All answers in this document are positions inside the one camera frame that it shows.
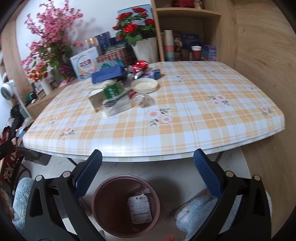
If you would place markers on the red artificial roses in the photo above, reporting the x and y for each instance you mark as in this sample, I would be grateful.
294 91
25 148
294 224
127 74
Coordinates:
130 27

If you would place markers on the purple artificial flowers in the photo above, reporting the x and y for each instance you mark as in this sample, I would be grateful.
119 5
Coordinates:
66 71

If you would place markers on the dark blue printed box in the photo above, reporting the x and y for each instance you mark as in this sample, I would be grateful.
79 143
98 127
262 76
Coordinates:
190 40

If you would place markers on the wooden shelf unit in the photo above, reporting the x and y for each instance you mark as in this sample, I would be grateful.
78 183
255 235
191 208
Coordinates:
189 12

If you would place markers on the red and silver wrapper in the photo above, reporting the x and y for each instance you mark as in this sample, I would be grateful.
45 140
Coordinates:
133 69

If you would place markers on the white and blue printed box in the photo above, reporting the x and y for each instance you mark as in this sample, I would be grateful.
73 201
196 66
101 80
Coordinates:
84 63

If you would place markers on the clothes pile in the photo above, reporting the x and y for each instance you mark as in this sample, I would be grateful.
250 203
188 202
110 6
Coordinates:
16 113

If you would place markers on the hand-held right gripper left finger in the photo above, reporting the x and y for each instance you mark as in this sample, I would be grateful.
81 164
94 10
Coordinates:
89 173

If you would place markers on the dark printed box set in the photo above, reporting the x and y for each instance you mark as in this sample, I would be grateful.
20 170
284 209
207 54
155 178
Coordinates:
118 49

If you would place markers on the black table leg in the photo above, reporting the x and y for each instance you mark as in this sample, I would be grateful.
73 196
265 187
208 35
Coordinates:
72 161
218 157

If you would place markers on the row of small bottles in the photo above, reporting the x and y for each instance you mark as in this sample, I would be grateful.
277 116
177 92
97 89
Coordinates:
52 85

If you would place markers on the clear glass bottle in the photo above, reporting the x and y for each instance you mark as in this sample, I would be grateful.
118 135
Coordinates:
198 4

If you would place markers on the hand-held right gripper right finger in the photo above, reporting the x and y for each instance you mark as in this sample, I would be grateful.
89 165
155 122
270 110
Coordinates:
208 176

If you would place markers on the pink blossom artificial plant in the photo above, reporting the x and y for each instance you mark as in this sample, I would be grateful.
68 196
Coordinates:
53 34

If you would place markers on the green and brown paper bag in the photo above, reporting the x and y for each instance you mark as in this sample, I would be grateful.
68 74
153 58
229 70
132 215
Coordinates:
113 90

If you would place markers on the pink striped box teal disc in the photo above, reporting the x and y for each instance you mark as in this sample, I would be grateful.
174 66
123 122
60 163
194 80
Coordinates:
113 59

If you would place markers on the white printed packet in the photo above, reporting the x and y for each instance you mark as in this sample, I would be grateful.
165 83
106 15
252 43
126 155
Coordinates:
138 208

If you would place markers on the whitish clear plastic wrapper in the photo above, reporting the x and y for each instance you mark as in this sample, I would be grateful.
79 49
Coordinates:
99 87

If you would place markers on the orange flowers in white vase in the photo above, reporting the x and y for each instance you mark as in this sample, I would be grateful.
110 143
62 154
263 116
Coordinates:
38 75

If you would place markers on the clear glass trophy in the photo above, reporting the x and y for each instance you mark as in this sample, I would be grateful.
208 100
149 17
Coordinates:
91 43

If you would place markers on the pink pouch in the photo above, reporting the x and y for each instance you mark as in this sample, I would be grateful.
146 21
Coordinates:
67 83

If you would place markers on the light blue board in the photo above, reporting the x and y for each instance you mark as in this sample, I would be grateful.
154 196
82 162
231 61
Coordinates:
126 11

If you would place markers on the white faceted vase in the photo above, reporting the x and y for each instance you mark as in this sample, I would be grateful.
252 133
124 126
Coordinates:
145 51

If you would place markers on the blue tissue pack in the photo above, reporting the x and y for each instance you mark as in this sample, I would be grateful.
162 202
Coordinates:
108 74

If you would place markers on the brown cup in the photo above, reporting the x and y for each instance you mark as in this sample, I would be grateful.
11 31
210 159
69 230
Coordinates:
185 55

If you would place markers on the fuzzy light blue slipper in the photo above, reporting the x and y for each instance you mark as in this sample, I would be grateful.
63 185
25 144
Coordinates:
196 213
22 204

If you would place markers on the stack of pastel paper cups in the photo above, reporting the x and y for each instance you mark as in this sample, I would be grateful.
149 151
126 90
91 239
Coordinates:
168 46

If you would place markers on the white fan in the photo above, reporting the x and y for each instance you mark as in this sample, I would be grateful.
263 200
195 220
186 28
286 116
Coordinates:
8 89

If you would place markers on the dark blue patterned box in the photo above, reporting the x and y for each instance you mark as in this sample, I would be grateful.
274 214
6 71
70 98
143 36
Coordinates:
103 40

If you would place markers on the red printed bag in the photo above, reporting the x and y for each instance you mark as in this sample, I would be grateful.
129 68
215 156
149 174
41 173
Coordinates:
9 166

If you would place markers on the silver foil wrapper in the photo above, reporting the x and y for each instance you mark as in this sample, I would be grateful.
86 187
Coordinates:
141 74

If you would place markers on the printed box with figure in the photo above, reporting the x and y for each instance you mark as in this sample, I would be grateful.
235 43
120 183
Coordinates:
177 45

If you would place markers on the cream round lid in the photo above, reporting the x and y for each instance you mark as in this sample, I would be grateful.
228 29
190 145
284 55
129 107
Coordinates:
144 85

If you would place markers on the small blue carton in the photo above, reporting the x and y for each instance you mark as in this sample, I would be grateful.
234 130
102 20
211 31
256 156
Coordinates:
210 52

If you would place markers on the plaid floral tablecloth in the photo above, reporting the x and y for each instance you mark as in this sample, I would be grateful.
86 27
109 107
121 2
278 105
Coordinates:
185 115

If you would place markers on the brown plastic trash bin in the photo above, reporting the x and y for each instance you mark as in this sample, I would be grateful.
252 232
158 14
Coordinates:
111 204

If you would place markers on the clear packet with black spoon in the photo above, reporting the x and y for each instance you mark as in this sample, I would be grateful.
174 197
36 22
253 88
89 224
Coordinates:
118 107

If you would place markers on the black folding chair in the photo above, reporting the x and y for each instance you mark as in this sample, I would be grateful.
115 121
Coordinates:
34 157

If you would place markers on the red cup white rim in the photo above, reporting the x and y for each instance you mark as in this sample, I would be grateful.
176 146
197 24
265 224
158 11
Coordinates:
196 53

